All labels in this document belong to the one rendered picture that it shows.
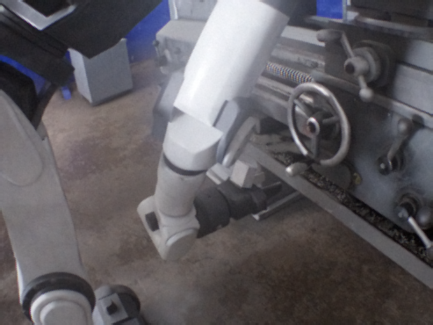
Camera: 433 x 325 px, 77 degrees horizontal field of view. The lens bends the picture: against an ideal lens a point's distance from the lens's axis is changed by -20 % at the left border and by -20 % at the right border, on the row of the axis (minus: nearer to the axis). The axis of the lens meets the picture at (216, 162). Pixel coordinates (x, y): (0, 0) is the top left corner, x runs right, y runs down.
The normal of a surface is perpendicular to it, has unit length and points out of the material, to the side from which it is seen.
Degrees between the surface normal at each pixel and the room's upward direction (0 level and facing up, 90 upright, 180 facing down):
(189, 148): 66
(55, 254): 90
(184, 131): 53
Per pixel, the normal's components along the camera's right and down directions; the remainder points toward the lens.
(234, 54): 0.00, 0.45
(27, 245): 0.52, 0.42
